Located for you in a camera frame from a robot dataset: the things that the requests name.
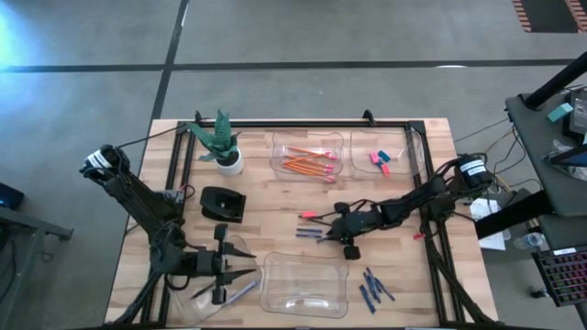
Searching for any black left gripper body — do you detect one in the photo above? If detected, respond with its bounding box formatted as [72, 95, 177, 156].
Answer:
[185, 223, 229, 306]

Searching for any black pen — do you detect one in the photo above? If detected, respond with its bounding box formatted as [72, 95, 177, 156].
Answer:
[190, 281, 216, 302]

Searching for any black floor cable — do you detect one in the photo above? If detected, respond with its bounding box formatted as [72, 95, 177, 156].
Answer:
[453, 117, 511, 144]

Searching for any white plant pot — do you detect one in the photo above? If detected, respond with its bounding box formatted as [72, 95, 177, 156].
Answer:
[214, 146, 246, 178]

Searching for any black left wrist camera cable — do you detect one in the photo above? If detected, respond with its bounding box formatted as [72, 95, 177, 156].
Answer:
[163, 273, 192, 292]

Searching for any black device with blue light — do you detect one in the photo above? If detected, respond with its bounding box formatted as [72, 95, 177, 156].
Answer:
[0, 181, 26, 212]

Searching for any black diagonal pole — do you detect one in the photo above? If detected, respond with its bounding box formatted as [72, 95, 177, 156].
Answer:
[522, 57, 587, 111]

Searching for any white paper sheet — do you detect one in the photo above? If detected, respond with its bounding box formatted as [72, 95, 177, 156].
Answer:
[470, 197, 508, 251]

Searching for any grey metal cart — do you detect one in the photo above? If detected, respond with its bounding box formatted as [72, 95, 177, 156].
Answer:
[0, 204, 74, 322]

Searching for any tablet with blue screen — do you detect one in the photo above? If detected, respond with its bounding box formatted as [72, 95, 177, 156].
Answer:
[544, 144, 587, 169]

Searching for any black diagonal frame strut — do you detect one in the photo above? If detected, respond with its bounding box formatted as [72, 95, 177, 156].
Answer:
[107, 269, 172, 327]
[426, 242, 487, 325]

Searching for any yellow floor cable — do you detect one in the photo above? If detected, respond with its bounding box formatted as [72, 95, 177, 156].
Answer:
[476, 127, 517, 171]

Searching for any clear water bottle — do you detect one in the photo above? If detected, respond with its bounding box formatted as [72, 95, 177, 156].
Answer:
[512, 231, 547, 251]

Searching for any green potted plant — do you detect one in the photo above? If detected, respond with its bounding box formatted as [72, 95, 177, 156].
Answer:
[187, 108, 243, 162]

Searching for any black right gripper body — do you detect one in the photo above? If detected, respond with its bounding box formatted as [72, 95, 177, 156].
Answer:
[327, 201, 382, 261]

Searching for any grey left arm base plate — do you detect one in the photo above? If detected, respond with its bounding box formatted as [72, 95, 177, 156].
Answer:
[158, 188, 187, 205]

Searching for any black box device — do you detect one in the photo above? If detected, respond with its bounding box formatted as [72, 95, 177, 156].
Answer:
[567, 86, 587, 138]

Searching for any clear plastic bin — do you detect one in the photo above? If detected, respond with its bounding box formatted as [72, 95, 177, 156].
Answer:
[259, 250, 349, 320]
[269, 130, 346, 184]
[167, 235, 263, 325]
[349, 129, 426, 178]

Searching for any black desk crossbar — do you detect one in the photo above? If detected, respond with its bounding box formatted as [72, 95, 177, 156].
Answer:
[474, 190, 559, 240]

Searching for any teal box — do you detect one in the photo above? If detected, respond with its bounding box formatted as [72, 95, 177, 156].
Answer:
[546, 102, 575, 124]

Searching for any black striped floor mat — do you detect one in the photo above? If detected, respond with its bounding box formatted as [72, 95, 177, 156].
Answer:
[511, 0, 587, 34]

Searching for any dark grey side desk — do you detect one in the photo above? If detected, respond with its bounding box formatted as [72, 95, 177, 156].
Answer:
[504, 89, 587, 219]

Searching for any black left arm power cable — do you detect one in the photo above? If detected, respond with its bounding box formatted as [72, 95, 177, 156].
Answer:
[116, 125, 190, 149]

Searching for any black backlit keyboard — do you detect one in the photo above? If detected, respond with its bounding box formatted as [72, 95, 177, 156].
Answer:
[531, 246, 587, 308]

